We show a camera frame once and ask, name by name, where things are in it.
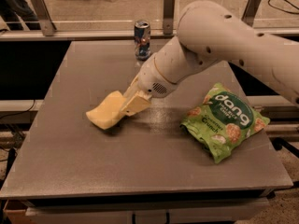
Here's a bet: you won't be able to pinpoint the right metal bracket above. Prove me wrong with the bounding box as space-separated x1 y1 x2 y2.
241 0 262 26

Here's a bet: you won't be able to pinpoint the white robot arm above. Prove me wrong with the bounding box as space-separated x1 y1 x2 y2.
121 0 299 116

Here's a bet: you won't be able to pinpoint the green dang chips bag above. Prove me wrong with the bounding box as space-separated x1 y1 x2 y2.
180 83 270 163

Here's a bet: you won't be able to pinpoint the middle metal bracket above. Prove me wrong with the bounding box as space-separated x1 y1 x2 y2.
163 0 175 35

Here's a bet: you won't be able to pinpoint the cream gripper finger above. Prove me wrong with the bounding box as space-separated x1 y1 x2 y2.
121 91 151 116
123 76 138 98

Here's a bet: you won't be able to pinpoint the yellow sponge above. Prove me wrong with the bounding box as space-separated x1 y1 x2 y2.
86 91 125 130

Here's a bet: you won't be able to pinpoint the metal bracket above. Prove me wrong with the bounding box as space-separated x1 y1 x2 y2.
241 0 262 26
163 0 175 35
31 0 56 36

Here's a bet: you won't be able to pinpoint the blue redbull can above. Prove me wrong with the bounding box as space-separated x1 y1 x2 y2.
134 20 150 61

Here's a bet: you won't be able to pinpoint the black cable left side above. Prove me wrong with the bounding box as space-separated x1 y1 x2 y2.
0 99 36 120

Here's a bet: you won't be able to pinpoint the person legs in background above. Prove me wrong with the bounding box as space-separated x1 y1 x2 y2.
0 0 40 31

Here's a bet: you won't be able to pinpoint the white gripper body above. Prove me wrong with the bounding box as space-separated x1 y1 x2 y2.
137 57 178 98

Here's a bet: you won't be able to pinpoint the left metal bracket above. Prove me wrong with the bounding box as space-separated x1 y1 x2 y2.
31 0 56 36

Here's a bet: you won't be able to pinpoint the cardboard box under table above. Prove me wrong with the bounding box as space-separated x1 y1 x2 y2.
4 201 35 224

